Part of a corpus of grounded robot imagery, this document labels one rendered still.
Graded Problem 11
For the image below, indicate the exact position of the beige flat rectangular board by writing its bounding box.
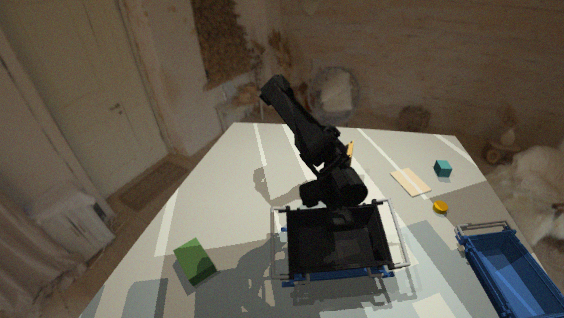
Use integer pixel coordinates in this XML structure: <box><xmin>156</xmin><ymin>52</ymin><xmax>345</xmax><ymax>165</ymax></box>
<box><xmin>390</xmin><ymin>168</ymin><xmax>431</xmax><ymax>198</ymax></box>

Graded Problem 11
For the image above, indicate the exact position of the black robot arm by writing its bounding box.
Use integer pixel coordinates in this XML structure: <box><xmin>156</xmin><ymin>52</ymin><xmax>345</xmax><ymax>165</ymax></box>
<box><xmin>259</xmin><ymin>74</ymin><xmax>368</xmax><ymax>208</ymax></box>

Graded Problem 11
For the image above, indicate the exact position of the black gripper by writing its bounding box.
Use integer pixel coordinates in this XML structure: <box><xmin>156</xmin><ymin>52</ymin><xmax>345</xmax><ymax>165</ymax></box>
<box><xmin>322</xmin><ymin>180</ymin><xmax>355</xmax><ymax>232</ymax></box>

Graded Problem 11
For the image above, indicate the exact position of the teal cube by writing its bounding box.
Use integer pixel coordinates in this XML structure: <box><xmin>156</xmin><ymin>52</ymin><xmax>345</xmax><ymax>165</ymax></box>
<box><xmin>433</xmin><ymin>160</ymin><xmax>453</xmax><ymax>178</ymax></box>

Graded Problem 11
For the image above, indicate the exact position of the blue plastic tray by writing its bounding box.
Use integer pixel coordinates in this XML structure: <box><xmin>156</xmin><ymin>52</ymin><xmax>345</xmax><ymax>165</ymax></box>
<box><xmin>281</xmin><ymin>227</ymin><xmax>395</xmax><ymax>288</ymax></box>

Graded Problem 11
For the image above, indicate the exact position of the green rectangular box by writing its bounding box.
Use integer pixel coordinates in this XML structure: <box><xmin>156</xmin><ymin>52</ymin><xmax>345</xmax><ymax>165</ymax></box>
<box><xmin>173</xmin><ymin>238</ymin><xmax>217</xmax><ymax>286</ymax></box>

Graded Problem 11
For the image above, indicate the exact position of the orange-yellow flat disc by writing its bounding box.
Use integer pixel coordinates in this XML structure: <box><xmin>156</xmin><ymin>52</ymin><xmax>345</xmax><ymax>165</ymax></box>
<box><xmin>433</xmin><ymin>201</ymin><xmax>448</xmax><ymax>214</ymax></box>

